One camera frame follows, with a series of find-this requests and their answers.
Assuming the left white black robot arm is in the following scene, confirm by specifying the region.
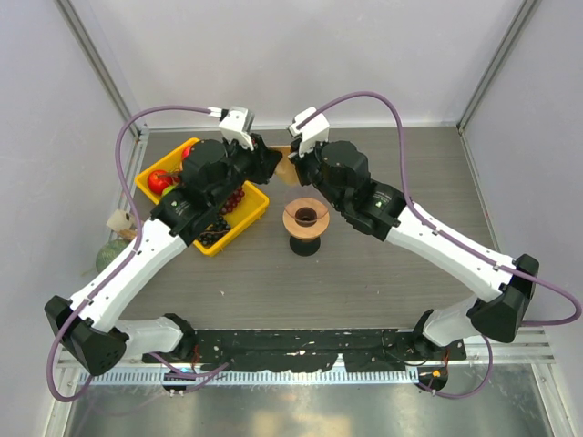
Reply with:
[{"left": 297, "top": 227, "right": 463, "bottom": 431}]
[{"left": 45, "top": 134, "right": 282, "bottom": 376}]

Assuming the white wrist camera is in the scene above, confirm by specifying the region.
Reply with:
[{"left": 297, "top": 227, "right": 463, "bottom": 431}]
[
  {"left": 209, "top": 107, "right": 255, "bottom": 151},
  {"left": 288, "top": 107, "right": 330, "bottom": 158}
]

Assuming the yellow plastic tray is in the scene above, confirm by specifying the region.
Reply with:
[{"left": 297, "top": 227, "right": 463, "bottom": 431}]
[{"left": 135, "top": 137, "right": 270, "bottom": 257}]

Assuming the round wooden ring holder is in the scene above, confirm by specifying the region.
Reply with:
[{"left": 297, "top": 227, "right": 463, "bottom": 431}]
[{"left": 282, "top": 213, "right": 330, "bottom": 239}]

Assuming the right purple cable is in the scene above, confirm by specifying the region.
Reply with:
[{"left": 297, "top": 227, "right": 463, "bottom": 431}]
[{"left": 295, "top": 90, "right": 582, "bottom": 401}]

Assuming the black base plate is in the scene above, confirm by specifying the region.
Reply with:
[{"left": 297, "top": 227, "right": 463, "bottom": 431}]
[{"left": 161, "top": 329, "right": 466, "bottom": 373}]

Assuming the green melon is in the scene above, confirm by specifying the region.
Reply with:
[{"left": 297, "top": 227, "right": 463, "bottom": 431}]
[{"left": 95, "top": 239, "right": 129, "bottom": 273}]

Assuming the red apple top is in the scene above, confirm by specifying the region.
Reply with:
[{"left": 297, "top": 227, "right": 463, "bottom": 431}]
[{"left": 181, "top": 145, "right": 195, "bottom": 160}]

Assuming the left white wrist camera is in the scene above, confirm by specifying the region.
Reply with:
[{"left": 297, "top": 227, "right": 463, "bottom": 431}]
[{"left": 209, "top": 107, "right": 255, "bottom": 151}]

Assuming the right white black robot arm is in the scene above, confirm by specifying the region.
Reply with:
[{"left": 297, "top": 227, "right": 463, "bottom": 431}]
[{"left": 289, "top": 140, "right": 539, "bottom": 359}]

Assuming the dark red glass carafe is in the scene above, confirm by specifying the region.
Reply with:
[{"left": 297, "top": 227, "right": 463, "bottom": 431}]
[{"left": 289, "top": 236, "right": 321, "bottom": 257}]

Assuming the red apple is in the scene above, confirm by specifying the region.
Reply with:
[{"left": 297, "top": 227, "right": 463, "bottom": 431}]
[
  {"left": 181, "top": 145, "right": 195, "bottom": 160},
  {"left": 147, "top": 169, "right": 175, "bottom": 196}
]

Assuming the brown paper coffee filter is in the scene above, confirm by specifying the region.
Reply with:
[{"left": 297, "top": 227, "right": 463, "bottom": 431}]
[{"left": 269, "top": 146, "right": 300, "bottom": 187}]

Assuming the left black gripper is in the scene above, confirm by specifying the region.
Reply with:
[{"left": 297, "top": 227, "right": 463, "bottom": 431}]
[{"left": 209, "top": 132, "right": 282, "bottom": 208}]

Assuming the green apple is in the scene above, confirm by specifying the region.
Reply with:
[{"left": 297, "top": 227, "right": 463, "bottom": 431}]
[{"left": 161, "top": 185, "right": 178, "bottom": 197}]

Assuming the aluminium front rail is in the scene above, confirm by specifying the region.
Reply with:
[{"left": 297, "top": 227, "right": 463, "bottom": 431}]
[{"left": 56, "top": 325, "right": 557, "bottom": 388}]

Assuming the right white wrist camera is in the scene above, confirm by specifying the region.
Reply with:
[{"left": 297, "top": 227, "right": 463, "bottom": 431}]
[{"left": 288, "top": 107, "right": 330, "bottom": 158}]

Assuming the red apple left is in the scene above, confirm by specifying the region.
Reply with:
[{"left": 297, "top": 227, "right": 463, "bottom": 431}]
[{"left": 147, "top": 169, "right": 175, "bottom": 196}]

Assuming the dark black grape bunch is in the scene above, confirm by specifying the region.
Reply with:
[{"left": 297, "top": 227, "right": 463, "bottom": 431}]
[{"left": 197, "top": 215, "right": 231, "bottom": 248}]

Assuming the purple grape bunch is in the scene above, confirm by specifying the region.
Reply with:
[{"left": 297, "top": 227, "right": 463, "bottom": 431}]
[{"left": 220, "top": 187, "right": 245, "bottom": 215}]

